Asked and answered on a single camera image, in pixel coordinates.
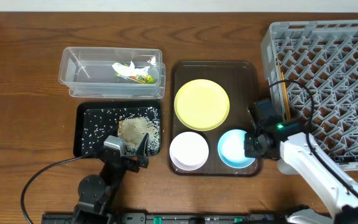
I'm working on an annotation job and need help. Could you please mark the black waste tray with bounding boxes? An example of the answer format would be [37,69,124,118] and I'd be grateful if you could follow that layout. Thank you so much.
[73,100,161,157]

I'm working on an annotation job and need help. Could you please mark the dark brown serving tray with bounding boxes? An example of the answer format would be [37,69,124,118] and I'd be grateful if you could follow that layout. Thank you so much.
[168,61,263,177]

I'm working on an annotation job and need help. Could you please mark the spilled rice pile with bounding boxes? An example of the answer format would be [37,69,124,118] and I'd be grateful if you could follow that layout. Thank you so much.
[76,106,160,156]

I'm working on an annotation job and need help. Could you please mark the green orange snack wrapper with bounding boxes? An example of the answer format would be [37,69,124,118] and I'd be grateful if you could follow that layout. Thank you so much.
[115,71,154,84]

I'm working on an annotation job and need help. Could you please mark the white bowl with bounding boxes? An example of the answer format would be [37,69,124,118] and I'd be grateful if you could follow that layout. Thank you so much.
[169,131,209,171]

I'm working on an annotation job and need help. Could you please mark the light blue bowl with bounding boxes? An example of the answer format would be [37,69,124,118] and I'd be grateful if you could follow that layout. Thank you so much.
[218,129,255,169]

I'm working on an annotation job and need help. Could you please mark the white tissue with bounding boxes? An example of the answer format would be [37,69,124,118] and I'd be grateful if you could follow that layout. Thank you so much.
[112,62,150,77]

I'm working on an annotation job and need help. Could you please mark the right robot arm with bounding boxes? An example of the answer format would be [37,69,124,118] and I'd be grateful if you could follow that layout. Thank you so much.
[244,105,358,223]

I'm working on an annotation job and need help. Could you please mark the grey plastic dishwasher rack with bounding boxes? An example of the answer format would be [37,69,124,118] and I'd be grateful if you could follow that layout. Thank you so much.
[260,20,358,171]

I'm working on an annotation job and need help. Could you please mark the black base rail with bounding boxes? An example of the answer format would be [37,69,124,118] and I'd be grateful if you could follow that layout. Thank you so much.
[41,211,285,224]

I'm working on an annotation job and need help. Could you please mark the clear plastic bin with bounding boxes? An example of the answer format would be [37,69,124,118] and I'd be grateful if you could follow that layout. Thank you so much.
[58,47,166,99]

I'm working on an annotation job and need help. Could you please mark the yellow plate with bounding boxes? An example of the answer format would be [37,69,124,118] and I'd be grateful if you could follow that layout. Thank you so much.
[174,79,230,131]

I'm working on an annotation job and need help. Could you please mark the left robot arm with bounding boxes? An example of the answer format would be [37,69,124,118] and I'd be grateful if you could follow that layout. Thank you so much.
[71,134,149,224]

